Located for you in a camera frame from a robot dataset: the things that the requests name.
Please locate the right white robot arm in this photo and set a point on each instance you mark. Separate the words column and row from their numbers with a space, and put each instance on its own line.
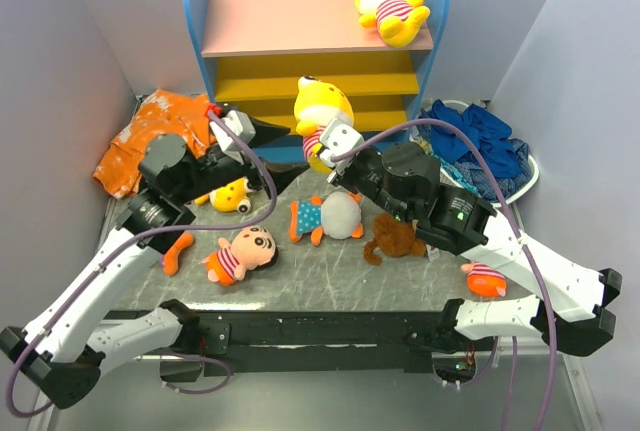
column 567, row 303

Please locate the boy doll right side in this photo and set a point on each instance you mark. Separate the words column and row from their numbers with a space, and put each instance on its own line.
column 484, row 280

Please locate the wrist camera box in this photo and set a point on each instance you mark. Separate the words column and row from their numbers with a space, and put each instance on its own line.
column 337, row 139
column 236, row 121

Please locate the blue clothes pile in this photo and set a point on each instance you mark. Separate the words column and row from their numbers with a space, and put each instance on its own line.
column 475, row 136

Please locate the brown monkey plush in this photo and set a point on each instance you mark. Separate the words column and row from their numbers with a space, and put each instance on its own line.
column 394, row 239

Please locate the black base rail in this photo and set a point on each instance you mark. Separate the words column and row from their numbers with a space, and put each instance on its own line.
column 269, row 341

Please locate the white plush blue dotted dress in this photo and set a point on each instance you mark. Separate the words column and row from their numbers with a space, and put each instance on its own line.
column 337, row 216

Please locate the orange white tie-dye cloth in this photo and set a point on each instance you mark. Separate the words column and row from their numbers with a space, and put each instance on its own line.
column 162, row 112

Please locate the yellow frog plush front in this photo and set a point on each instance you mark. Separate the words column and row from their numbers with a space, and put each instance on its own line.
column 398, row 22

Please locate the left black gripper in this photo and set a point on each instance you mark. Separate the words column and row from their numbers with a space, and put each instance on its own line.
column 285, row 172

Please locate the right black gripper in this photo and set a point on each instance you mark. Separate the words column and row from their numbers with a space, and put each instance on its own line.
column 344, row 177

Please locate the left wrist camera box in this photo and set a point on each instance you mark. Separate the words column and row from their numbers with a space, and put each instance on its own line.
column 236, row 121

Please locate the white plastic laundry basket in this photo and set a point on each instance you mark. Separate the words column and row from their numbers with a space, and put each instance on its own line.
column 520, row 186

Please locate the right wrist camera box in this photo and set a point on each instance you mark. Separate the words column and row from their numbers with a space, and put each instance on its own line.
column 337, row 139

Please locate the plush purple dotted dress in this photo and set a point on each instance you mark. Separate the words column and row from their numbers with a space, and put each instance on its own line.
column 171, row 260

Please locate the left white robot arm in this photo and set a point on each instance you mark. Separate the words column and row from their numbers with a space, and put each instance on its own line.
column 61, row 351

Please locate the yellow frog plush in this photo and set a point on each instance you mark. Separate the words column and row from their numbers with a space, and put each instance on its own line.
column 234, row 197
column 398, row 22
column 316, row 105

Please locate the boy doll striped shirt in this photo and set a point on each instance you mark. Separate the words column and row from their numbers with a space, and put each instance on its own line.
column 253, row 248

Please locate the blue pink yellow toy shelf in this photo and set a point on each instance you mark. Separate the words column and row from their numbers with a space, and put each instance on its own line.
column 253, row 52

